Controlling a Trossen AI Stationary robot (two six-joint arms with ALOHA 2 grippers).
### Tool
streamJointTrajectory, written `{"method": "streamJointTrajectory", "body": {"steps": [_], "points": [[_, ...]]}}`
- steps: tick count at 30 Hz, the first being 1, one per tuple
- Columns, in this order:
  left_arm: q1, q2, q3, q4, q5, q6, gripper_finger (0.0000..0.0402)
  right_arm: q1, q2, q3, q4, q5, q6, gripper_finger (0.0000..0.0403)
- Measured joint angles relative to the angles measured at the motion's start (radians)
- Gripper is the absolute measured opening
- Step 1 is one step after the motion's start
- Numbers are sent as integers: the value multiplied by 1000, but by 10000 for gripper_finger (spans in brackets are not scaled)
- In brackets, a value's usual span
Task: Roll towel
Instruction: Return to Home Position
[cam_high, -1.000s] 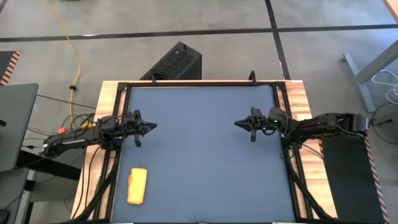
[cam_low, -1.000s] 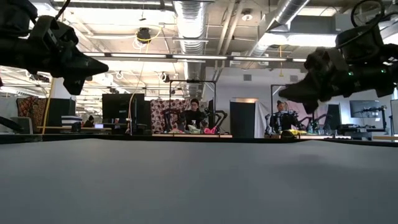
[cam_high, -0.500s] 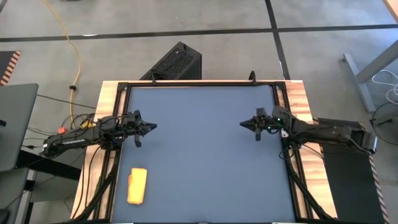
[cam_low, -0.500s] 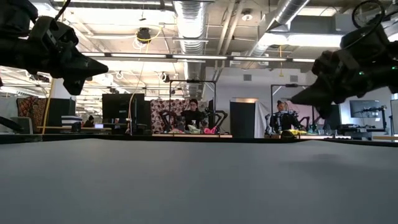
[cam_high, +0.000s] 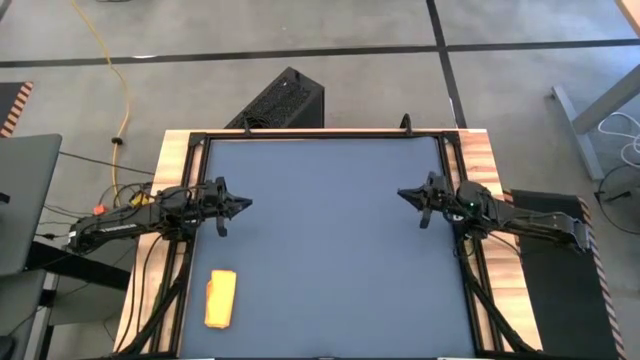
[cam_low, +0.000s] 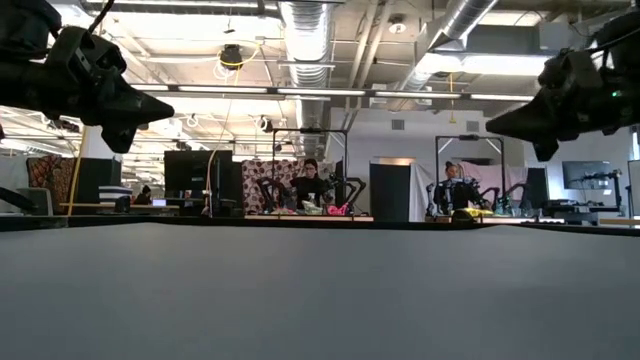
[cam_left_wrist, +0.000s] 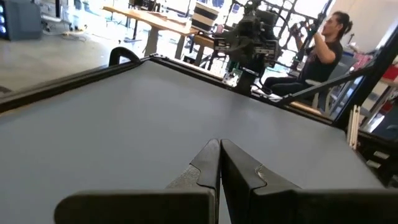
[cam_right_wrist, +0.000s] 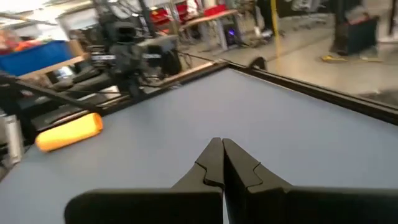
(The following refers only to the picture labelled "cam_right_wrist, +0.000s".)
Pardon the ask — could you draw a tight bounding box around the black metal table frame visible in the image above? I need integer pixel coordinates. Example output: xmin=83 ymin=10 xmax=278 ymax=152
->
xmin=0 ymin=60 xmax=398 ymax=147

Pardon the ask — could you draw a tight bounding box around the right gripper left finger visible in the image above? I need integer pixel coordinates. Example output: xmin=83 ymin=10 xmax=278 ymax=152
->
xmin=64 ymin=138 xmax=224 ymax=224

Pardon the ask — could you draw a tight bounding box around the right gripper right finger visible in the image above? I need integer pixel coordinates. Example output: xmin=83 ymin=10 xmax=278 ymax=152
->
xmin=223 ymin=139 xmax=398 ymax=224

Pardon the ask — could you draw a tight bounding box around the blue-grey table mat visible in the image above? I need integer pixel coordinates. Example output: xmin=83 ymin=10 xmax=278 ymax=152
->
xmin=0 ymin=67 xmax=398 ymax=224

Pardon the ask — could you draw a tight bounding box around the blue storage bin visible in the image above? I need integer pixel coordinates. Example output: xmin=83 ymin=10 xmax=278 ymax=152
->
xmin=0 ymin=39 xmax=75 ymax=78

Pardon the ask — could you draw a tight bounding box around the black computer tower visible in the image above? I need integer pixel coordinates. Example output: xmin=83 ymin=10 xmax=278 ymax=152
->
xmin=331 ymin=14 xmax=381 ymax=56

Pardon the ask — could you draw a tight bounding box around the wooden desk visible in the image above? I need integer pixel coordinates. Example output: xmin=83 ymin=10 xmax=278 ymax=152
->
xmin=182 ymin=8 xmax=240 ymax=52

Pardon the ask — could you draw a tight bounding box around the yellow microfibre towel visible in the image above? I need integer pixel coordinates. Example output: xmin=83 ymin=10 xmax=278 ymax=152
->
xmin=35 ymin=112 xmax=104 ymax=153

